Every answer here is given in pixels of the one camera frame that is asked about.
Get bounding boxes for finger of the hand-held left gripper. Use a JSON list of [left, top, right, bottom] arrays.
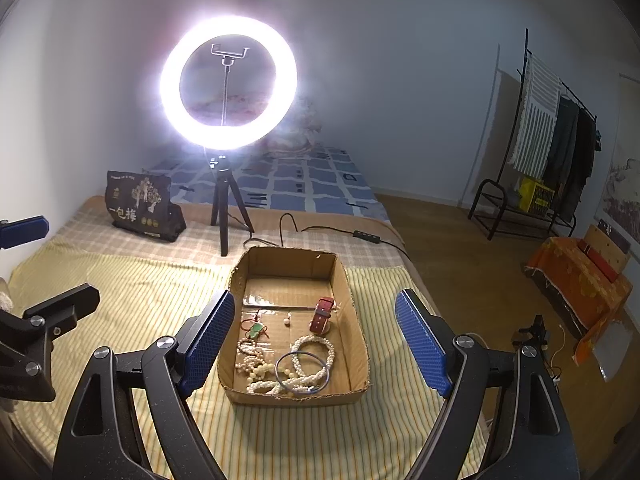
[[0, 216, 50, 250], [20, 282, 101, 346]]

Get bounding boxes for yellow crate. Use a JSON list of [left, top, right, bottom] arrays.
[[517, 176, 557, 216]]

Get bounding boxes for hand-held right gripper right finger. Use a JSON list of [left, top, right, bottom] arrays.
[[395, 288, 581, 480]]

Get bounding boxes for cardboard box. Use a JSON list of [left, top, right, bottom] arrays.
[[217, 246, 372, 406]]

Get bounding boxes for red box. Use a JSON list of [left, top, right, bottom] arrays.
[[575, 240, 626, 283]]

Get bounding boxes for orange covered chair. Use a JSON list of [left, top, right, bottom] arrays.
[[522, 237, 633, 341]]

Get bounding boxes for yellow striped blanket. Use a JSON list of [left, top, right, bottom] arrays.
[[7, 250, 488, 480]]

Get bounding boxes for dark hanging clothes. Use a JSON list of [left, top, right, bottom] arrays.
[[542, 95, 601, 223]]

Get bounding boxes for green pendant with red cord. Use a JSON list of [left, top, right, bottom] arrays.
[[240, 312, 273, 343]]

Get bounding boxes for black tripod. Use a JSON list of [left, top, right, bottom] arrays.
[[202, 149, 255, 257]]

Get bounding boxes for striped towel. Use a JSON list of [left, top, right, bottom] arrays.
[[506, 52, 563, 181]]

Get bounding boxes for black clamp mount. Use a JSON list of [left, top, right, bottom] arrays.
[[515, 314, 551, 356]]

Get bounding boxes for phone holder clamp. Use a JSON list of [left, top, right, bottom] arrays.
[[210, 42, 249, 128]]

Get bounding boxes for beige checked blanket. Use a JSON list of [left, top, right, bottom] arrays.
[[50, 195, 411, 268]]

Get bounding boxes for blue patterned bed sheet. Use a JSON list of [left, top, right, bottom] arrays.
[[142, 146, 393, 221]]

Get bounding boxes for black clothes rack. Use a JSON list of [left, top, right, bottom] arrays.
[[467, 27, 601, 241]]

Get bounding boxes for beige bead bracelet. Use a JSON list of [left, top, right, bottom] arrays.
[[236, 337, 276, 378]]

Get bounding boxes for white charging cable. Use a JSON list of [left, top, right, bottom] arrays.
[[547, 322, 568, 386]]

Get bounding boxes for dark thin ring necklace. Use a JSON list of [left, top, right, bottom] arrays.
[[274, 351, 331, 395]]

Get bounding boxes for clear plastic bag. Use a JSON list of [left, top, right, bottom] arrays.
[[572, 317, 633, 383]]

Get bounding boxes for folded quilt stack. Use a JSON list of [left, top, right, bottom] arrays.
[[260, 100, 326, 153]]

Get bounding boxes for light wooden board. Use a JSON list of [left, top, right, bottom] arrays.
[[582, 224, 632, 281]]

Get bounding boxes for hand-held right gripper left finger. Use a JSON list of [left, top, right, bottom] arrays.
[[52, 290, 236, 480]]

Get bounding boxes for black printed bag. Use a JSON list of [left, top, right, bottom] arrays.
[[106, 170, 187, 241]]

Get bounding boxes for red strap watch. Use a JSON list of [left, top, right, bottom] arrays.
[[308, 297, 337, 336]]

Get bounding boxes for wall poster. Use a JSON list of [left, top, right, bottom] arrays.
[[597, 72, 640, 256]]

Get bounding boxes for white ring light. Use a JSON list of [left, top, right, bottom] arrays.
[[159, 16, 299, 150]]

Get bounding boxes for black power cable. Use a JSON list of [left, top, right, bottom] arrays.
[[227, 212, 408, 256]]

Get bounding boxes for white pearl necklace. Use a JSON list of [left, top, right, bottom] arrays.
[[246, 335, 335, 397]]

